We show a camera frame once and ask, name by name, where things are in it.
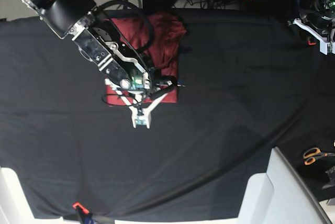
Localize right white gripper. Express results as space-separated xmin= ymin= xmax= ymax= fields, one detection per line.
xmin=104 ymin=78 xmax=180 ymax=129

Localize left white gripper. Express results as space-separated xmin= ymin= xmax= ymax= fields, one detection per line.
xmin=287 ymin=12 xmax=334 ymax=55

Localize red long-sleeve T-shirt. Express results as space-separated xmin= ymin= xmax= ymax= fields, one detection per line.
xmin=104 ymin=11 xmax=188 ymax=107

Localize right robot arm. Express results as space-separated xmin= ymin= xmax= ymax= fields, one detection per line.
xmin=21 ymin=0 xmax=177 ymax=127

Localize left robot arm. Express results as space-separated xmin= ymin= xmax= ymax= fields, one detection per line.
xmin=287 ymin=0 xmax=334 ymax=55

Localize orange black clamp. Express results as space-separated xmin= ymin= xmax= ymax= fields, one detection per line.
xmin=307 ymin=39 xmax=316 ymax=46

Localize black table cloth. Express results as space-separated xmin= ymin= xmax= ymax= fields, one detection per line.
xmin=1 ymin=9 xmax=334 ymax=222

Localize blue orange clamp bottom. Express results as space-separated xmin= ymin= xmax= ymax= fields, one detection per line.
xmin=72 ymin=202 xmax=95 ymax=224

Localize yellow-handled scissors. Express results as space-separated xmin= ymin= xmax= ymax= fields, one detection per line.
xmin=303 ymin=147 xmax=334 ymax=165

